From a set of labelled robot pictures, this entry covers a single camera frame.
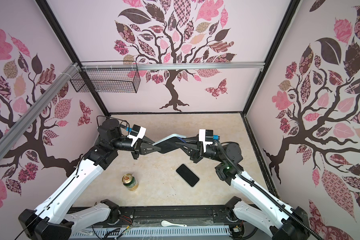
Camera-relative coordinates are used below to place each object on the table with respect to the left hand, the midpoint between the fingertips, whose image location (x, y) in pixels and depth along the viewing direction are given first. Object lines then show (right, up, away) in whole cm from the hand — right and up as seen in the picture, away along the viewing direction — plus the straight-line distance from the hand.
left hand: (160, 149), depth 59 cm
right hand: (+7, +3, -6) cm, 10 cm away
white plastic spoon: (+1, -38, +12) cm, 40 cm away
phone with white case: (+11, -20, +30) cm, 38 cm away
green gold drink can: (-18, -20, +16) cm, 31 cm away
